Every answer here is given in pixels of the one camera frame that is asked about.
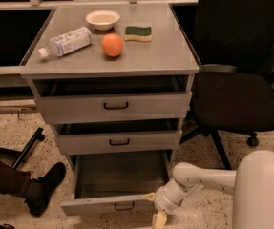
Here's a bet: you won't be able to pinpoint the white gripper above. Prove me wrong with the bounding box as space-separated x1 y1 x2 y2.
144 178 203 229

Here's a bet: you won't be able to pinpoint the grey bottom drawer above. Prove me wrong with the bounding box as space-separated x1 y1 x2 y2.
61 151 170 216

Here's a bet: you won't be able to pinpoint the grey drawer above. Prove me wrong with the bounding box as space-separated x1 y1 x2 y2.
54 118 181 155
33 76 191 124
61 151 170 216

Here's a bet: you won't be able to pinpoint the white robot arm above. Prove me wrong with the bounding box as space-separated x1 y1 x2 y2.
148 150 274 229

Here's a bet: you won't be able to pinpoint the grey middle drawer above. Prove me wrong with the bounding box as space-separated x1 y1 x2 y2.
54 118 181 155

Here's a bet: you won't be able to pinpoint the grey top drawer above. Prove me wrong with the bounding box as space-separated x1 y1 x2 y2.
33 76 191 124

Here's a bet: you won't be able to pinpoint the grey drawer cabinet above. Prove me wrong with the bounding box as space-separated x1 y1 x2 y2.
19 2 201 164

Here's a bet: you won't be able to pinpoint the black shoe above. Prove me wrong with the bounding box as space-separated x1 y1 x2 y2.
22 162 66 217

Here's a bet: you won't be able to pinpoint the black chair base left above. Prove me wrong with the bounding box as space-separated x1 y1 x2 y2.
0 128 45 169

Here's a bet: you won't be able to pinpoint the person's leg brown trousers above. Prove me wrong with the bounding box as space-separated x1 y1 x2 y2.
0 161 31 197

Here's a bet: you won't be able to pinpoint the orange fruit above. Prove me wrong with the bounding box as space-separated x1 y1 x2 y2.
101 33 123 57

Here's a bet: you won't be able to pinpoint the green yellow sponge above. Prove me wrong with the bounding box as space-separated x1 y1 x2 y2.
124 26 152 42

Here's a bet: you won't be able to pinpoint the clear plastic water bottle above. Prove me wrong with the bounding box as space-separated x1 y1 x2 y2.
38 27 92 58

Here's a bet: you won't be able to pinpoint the white bowl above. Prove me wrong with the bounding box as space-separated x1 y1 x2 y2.
86 10 120 31

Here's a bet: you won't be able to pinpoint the black office chair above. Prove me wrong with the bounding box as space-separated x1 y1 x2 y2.
181 0 274 170

